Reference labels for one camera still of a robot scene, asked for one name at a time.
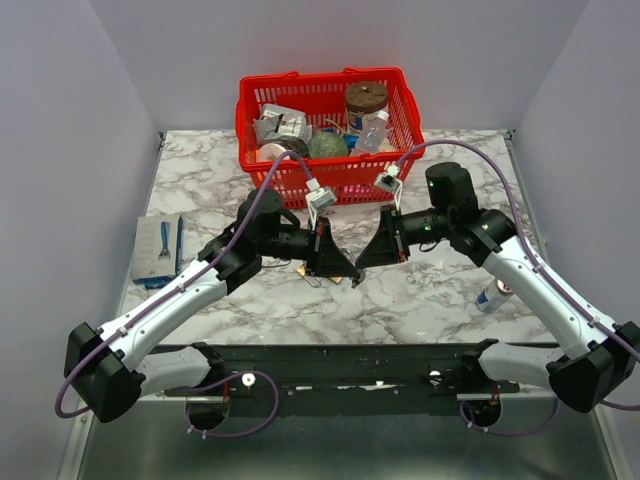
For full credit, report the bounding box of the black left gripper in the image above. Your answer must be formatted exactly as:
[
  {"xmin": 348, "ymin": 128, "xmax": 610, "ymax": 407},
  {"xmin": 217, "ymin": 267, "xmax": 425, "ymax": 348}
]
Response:
[{"xmin": 258, "ymin": 217, "xmax": 359, "ymax": 279}]

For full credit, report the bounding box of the large brass padlock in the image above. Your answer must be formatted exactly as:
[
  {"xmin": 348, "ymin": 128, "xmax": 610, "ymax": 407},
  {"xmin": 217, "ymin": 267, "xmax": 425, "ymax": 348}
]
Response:
[{"xmin": 328, "ymin": 248, "xmax": 354, "ymax": 285}]

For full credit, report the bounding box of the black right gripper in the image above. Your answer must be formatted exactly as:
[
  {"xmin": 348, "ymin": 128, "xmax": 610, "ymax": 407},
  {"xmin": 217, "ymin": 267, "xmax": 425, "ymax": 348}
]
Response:
[{"xmin": 355, "ymin": 205, "xmax": 452, "ymax": 269}]

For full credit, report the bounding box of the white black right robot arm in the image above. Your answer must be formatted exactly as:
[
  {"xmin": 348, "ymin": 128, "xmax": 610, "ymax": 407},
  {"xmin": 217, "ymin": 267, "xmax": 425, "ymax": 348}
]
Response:
[{"xmin": 356, "ymin": 162, "xmax": 639, "ymax": 413}]

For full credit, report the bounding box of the blue razor package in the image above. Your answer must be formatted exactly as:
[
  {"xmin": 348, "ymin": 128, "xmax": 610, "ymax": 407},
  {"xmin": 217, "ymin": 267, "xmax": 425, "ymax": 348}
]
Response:
[{"xmin": 130, "ymin": 214, "xmax": 183, "ymax": 290}]

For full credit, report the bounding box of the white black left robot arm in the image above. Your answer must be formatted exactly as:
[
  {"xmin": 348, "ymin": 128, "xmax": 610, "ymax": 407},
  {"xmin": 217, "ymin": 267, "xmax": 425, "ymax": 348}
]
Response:
[{"xmin": 63, "ymin": 181, "xmax": 364, "ymax": 423}]

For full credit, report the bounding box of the black metal base rail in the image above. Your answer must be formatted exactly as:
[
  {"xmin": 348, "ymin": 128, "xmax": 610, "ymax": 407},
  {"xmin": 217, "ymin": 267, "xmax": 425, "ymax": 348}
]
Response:
[{"xmin": 149, "ymin": 342, "xmax": 561, "ymax": 417}]

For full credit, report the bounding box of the grey foil pouch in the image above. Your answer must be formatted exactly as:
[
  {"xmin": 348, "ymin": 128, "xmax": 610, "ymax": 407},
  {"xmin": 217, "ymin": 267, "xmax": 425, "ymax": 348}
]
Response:
[{"xmin": 253, "ymin": 103, "xmax": 312, "ymax": 145}]

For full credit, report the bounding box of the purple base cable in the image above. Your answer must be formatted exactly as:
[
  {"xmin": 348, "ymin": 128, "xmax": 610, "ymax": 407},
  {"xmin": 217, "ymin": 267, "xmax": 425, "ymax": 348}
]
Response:
[
  {"xmin": 459, "ymin": 394, "xmax": 559, "ymax": 437},
  {"xmin": 185, "ymin": 370, "xmax": 281, "ymax": 441}
]

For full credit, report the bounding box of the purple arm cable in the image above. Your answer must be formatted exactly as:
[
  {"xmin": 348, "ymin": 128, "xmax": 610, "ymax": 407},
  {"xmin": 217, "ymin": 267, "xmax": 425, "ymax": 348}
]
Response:
[
  {"xmin": 54, "ymin": 149, "xmax": 316, "ymax": 419},
  {"xmin": 394, "ymin": 139, "xmax": 640, "ymax": 412}
]

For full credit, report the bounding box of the clear plastic bottle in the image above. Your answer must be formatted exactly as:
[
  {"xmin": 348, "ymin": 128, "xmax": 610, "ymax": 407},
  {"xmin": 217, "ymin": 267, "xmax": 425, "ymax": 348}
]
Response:
[{"xmin": 351, "ymin": 110, "xmax": 389, "ymax": 156}]

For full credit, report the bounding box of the red plastic shopping basket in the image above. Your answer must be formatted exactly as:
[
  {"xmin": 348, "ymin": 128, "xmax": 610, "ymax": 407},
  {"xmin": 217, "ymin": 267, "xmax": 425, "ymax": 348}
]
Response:
[{"xmin": 235, "ymin": 67, "xmax": 424, "ymax": 209}]

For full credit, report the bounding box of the green glitter ball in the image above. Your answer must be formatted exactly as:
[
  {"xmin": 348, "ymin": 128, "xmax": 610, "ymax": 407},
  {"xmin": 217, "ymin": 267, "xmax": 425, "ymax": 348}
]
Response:
[{"xmin": 308, "ymin": 130, "xmax": 349, "ymax": 159}]

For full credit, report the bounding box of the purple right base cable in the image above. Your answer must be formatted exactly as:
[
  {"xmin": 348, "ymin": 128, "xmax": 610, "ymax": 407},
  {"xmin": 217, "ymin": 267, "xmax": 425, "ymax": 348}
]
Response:
[{"xmin": 459, "ymin": 394, "xmax": 559, "ymax": 437}]

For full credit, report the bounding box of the black tape roll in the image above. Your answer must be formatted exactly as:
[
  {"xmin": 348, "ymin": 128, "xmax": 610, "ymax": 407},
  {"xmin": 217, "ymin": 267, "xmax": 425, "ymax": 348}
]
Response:
[{"xmin": 256, "ymin": 137, "xmax": 310, "ymax": 162}]

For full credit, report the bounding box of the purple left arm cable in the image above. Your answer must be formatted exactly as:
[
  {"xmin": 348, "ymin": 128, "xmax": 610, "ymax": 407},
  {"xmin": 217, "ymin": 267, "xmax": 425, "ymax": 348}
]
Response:
[{"xmin": 54, "ymin": 149, "xmax": 316, "ymax": 419}]

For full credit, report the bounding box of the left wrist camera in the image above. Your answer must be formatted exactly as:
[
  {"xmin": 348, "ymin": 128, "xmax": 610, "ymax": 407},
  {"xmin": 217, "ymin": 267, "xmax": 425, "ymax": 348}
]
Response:
[{"xmin": 305, "ymin": 177, "xmax": 337, "ymax": 230}]

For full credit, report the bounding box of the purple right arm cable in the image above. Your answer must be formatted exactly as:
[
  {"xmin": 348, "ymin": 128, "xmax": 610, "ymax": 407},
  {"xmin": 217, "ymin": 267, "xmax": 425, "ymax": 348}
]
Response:
[{"xmin": 394, "ymin": 139, "xmax": 640, "ymax": 412}]

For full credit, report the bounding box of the jar with brown lid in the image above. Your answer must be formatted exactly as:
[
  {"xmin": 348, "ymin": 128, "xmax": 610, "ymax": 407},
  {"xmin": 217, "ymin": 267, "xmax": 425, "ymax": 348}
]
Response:
[{"xmin": 344, "ymin": 81, "xmax": 389, "ymax": 133}]

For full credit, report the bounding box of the red bull can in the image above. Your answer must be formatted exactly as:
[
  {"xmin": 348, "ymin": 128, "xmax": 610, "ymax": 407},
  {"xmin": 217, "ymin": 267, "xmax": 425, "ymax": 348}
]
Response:
[{"xmin": 476, "ymin": 278, "xmax": 513, "ymax": 314}]

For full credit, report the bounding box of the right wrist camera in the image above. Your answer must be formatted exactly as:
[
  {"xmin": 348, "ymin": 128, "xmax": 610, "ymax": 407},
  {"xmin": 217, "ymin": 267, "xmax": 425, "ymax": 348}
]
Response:
[{"xmin": 374, "ymin": 164, "xmax": 403, "ymax": 211}]

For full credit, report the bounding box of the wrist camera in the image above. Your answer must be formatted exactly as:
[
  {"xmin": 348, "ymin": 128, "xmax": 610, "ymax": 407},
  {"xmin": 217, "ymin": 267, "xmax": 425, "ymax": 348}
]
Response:
[
  {"xmin": 374, "ymin": 164, "xmax": 403, "ymax": 211},
  {"xmin": 305, "ymin": 177, "xmax": 337, "ymax": 230}
]

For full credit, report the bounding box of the small brass padlock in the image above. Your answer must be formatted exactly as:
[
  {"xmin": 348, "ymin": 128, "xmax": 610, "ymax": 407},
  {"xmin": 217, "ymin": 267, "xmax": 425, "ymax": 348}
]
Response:
[{"xmin": 296, "ymin": 264, "xmax": 322, "ymax": 288}]

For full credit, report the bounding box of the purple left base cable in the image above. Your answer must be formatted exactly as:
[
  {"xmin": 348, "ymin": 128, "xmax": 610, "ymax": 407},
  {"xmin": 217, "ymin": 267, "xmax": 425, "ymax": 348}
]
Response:
[{"xmin": 185, "ymin": 370, "xmax": 281, "ymax": 441}]

